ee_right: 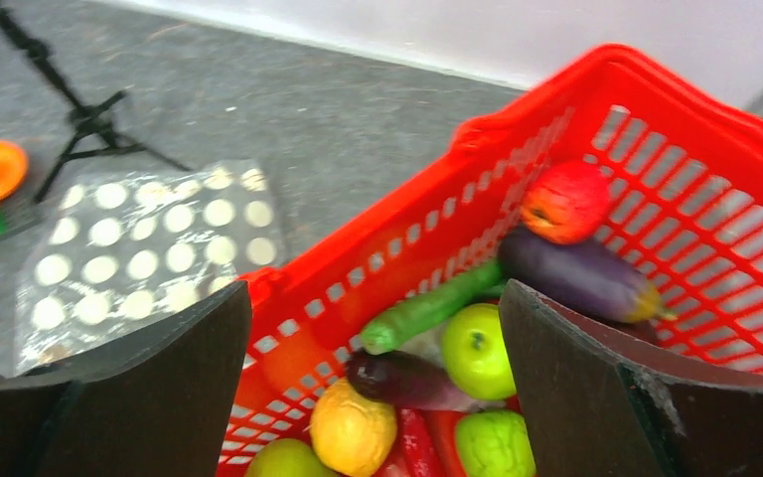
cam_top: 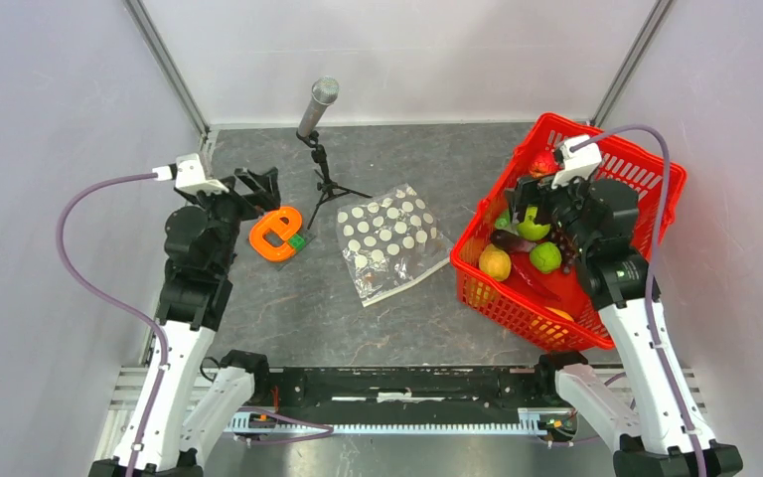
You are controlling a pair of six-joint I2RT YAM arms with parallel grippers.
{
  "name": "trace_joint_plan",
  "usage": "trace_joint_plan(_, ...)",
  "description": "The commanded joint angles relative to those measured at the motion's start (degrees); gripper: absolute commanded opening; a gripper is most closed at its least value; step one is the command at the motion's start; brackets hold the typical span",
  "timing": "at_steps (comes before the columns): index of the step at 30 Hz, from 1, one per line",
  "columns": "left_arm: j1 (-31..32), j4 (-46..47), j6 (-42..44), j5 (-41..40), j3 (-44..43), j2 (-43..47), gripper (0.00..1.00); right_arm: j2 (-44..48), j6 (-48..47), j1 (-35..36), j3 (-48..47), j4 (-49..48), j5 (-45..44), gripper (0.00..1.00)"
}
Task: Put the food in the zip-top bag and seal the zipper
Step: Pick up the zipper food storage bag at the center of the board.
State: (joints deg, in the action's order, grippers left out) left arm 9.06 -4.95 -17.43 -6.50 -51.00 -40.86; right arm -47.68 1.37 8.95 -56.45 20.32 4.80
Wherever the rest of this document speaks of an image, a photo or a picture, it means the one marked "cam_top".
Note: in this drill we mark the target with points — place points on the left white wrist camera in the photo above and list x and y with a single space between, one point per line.
190 176

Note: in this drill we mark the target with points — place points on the red plastic basket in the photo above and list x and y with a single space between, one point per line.
522 312

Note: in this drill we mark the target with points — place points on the orange fruit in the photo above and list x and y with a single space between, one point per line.
555 312

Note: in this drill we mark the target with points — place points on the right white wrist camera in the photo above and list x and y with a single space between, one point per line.
575 159

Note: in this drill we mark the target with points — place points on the green apple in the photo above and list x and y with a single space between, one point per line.
529 230
546 257

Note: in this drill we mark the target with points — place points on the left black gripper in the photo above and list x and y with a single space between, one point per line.
264 192

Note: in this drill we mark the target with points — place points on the silver microphone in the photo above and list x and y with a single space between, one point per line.
324 92

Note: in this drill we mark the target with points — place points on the yellow lemon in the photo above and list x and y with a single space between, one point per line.
495 263

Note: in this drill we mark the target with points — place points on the grey lego base plate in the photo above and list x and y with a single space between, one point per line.
291 253

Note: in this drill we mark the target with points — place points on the purple eggplant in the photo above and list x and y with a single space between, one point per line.
510 242

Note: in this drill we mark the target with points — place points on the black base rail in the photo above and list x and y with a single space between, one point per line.
298 403

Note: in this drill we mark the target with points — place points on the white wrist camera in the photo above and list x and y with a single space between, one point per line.
190 176
575 159

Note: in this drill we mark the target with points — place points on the black mini tripod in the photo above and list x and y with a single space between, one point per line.
328 188

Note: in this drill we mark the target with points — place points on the clear dotted zip bag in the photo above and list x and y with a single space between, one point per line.
390 243

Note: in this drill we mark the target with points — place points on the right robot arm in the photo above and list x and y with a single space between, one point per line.
665 433

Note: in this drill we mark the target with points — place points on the green lego brick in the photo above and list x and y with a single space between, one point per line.
297 242

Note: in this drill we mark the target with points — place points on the red chili pepper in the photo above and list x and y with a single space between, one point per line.
524 277

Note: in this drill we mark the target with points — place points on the green cucumber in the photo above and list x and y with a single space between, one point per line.
503 221

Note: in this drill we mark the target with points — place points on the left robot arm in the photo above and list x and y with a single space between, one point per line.
166 435

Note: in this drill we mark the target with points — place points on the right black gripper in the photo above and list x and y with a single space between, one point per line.
529 190

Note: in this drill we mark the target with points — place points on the dark red grape bunch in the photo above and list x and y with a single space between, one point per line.
568 246

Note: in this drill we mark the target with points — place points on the red apple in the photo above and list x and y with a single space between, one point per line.
544 164

